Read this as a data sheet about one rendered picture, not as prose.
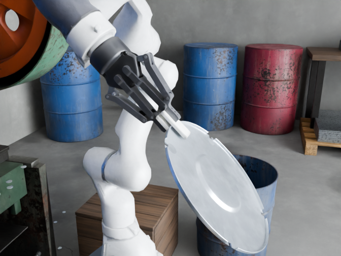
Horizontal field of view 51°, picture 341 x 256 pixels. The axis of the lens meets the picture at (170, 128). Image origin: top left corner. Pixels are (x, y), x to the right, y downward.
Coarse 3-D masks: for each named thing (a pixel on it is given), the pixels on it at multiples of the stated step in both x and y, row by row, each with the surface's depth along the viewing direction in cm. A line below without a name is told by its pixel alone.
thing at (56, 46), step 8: (56, 32) 144; (48, 40) 141; (56, 40) 147; (64, 40) 153; (48, 48) 144; (56, 48) 151; (64, 48) 158; (48, 56) 149; (56, 56) 156; (40, 64) 148; (48, 64) 156; (24, 72) 170; (32, 72) 150; (40, 72) 158; (0, 80) 175; (8, 80) 173; (16, 80) 172; (24, 80) 154; (0, 88) 155
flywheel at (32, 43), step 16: (0, 0) 150; (16, 0) 148; (0, 16) 152; (32, 16) 148; (0, 32) 155; (16, 32) 153; (32, 32) 147; (48, 32) 147; (0, 48) 157; (16, 48) 155; (32, 48) 149; (0, 64) 156; (16, 64) 153; (32, 64) 158
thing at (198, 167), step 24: (192, 144) 72; (216, 144) 81; (192, 168) 65; (216, 168) 72; (240, 168) 82; (192, 192) 60; (216, 192) 65; (240, 192) 74; (216, 216) 61; (240, 216) 68; (240, 240) 62; (264, 240) 69
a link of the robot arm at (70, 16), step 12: (36, 0) 66; (48, 0) 65; (60, 0) 64; (72, 0) 65; (84, 0) 67; (48, 12) 66; (60, 12) 65; (72, 12) 65; (84, 12) 65; (60, 24) 66; (72, 24) 65
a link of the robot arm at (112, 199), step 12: (84, 156) 118; (96, 156) 114; (108, 156) 113; (84, 168) 118; (96, 168) 113; (96, 180) 115; (108, 192) 116; (120, 192) 118; (108, 204) 115; (120, 204) 115; (132, 204) 118; (108, 216) 116; (120, 216) 116; (132, 216) 119
